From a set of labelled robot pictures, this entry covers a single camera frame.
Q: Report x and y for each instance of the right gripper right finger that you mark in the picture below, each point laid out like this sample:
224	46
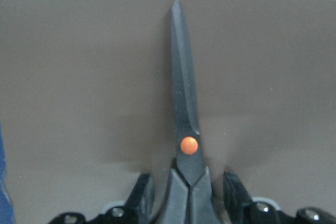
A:
241	207

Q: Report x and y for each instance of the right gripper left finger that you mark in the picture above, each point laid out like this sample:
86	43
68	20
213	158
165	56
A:
138	207

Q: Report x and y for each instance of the black orange scissors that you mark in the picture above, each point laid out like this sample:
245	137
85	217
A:
189	196

